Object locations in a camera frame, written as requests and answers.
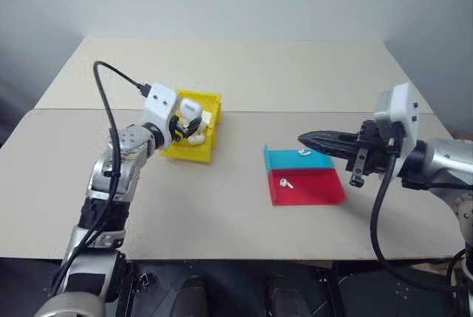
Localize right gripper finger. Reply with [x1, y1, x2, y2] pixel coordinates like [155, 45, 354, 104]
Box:
[299, 140, 359, 161]
[298, 130, 361, 147]

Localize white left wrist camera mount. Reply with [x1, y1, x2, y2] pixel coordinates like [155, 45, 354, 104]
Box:
[140, 81, 179, 149]

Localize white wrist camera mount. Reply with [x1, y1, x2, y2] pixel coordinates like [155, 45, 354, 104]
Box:
[373, 81, 421, 178]
[140, 81, 179, 149]

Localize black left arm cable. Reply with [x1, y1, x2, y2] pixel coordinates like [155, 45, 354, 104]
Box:
[50, 60, 151, 298]

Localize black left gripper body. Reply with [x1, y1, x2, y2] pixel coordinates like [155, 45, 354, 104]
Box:
[169, 114, 188, 143]

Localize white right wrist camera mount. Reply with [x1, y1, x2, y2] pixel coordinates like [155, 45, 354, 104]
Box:
[373, 81, 421, 178]

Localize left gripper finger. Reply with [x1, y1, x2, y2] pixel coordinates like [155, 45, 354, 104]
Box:
[184, 116, 203, 139]

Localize blue plastic tray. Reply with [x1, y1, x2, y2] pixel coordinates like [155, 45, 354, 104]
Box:
[262, 143, 334, 174]

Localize yellow plastic bin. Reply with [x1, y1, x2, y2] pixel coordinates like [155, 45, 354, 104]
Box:
[159, 88, 225, 165]

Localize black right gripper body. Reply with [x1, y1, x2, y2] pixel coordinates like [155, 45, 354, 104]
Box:
[344, 120, 401, 188]

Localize red plastic tray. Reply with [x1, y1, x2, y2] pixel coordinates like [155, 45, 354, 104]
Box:
[266, 166, 347, 208]

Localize dark rounded shape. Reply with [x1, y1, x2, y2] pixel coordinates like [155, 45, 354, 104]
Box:
[263, 275, 301, 317]
[172, 275, 208, 317]

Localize black table frame leg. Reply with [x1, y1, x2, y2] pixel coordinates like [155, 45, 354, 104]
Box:
[113, 261, 140, 317]
[320, 263, 348, 317]

